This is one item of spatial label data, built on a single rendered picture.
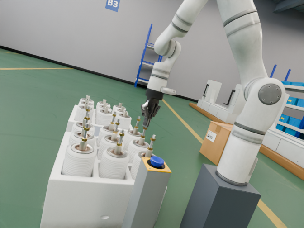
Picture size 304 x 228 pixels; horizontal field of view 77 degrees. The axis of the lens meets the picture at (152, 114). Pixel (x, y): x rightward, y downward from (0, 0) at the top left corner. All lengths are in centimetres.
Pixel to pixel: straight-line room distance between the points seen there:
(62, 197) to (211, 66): 697
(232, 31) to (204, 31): 670
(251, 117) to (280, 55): 809
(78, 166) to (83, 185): 6
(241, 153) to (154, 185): 27
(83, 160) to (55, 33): 678
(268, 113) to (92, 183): 56
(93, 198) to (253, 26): 70
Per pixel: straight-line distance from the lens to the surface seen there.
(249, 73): 68
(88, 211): 73
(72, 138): 78
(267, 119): 63
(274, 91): 62
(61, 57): 720
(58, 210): 73
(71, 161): 67
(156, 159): 54
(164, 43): 75
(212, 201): 65
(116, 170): 69
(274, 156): 260
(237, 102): 375
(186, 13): 73
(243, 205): 69
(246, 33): 63
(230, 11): 64
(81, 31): 709
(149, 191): 56
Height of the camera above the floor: 55
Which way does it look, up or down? 11 degrees down
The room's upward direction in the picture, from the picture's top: 16 degrees clockwise
